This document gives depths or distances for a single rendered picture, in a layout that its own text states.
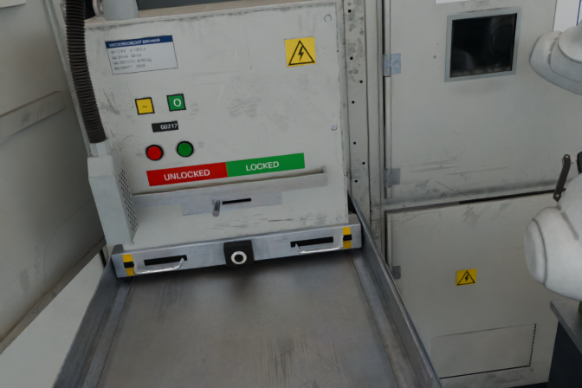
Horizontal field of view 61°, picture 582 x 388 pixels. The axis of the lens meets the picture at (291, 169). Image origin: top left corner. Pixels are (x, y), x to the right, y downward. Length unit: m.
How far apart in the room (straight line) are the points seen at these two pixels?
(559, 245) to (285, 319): 0.49
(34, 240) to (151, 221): 0.26
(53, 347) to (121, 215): 0.78
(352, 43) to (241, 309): 0.66
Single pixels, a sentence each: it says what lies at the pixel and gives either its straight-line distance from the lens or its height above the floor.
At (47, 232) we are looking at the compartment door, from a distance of 1.21.
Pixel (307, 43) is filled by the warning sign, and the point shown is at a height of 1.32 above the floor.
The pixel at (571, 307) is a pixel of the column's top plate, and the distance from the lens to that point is 1.21.
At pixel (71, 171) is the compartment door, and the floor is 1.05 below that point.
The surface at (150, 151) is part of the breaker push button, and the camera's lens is 1.00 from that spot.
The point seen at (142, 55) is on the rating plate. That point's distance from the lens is 0.96.
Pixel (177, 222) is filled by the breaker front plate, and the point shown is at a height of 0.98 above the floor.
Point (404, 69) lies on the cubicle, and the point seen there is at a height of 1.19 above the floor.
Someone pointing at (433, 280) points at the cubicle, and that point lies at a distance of 1.54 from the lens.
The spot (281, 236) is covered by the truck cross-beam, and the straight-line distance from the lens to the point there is 1.07.
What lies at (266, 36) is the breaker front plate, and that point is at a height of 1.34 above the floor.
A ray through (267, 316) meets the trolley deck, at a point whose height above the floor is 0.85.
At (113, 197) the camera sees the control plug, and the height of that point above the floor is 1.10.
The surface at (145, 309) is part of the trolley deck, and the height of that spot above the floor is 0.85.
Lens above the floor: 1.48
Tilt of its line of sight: 24 degrees down
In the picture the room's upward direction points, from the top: 6 degrees counter-clockwise
